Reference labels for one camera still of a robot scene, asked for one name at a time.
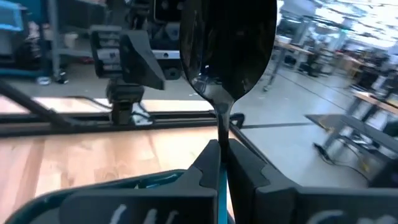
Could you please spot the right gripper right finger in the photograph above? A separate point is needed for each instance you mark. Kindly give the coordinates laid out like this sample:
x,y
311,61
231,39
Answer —
x,y
264,199

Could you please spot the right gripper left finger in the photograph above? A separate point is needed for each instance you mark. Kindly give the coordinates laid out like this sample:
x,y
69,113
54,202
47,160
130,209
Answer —
x,y
186,199

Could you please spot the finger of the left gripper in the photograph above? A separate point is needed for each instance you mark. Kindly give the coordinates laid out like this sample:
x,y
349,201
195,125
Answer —
x,y
140,59

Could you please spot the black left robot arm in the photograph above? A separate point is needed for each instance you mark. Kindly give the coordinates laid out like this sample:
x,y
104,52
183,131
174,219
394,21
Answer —
x,y
124,93

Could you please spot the dark green plastic tray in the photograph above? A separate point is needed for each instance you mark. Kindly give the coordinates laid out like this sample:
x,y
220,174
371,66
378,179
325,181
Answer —
x,y
37,202

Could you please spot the white bucket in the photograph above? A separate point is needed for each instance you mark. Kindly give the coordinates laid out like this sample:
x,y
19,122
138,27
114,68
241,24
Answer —
x,y
71,40

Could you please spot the blue storage bin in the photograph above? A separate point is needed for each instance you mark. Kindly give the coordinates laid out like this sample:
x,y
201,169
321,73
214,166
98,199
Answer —
x,y
11,15

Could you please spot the black work table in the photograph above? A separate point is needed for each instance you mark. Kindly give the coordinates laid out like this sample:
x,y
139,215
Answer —
x,y
357,127

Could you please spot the wooden work table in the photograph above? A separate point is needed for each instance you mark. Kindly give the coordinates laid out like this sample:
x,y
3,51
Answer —
x,y
293,48

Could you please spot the black aluminium table frame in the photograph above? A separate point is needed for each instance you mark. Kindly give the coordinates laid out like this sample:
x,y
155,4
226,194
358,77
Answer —
x,y
93,124

